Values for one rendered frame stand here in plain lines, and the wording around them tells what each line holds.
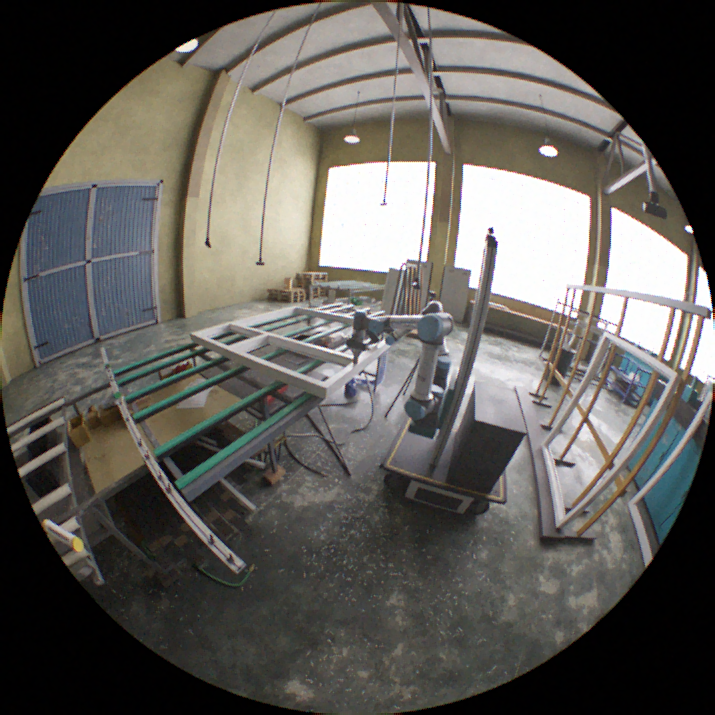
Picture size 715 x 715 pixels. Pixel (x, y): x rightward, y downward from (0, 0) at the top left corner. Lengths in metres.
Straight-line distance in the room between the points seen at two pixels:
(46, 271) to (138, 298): 2.89
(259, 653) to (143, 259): 7.36
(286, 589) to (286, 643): 0.35
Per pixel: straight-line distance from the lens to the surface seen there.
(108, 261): 7.10
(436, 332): 1.02
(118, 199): 7.38
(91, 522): 1.42
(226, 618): 1.63
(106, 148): 7.92
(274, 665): 1.58
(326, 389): 1.20
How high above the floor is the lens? 1.54
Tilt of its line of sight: 23 degrees down
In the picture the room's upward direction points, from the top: 6 degrees clockwise
